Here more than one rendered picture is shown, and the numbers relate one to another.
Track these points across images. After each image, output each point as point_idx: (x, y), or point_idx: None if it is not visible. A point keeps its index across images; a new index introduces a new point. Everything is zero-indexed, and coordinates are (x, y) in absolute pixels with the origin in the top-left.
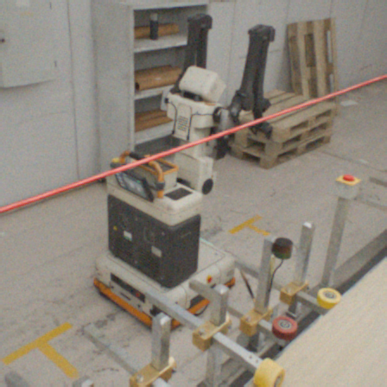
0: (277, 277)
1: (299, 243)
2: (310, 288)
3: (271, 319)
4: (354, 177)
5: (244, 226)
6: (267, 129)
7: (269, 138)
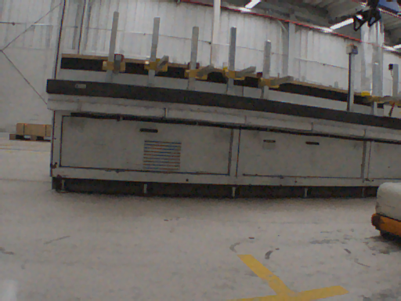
0: (303, 233)
1: (377, 74)
2: (272, 223)
3: (386, 112)
4: (348, 45)
5: (301, 293)
6: (359, 18)
7: (355, 30)
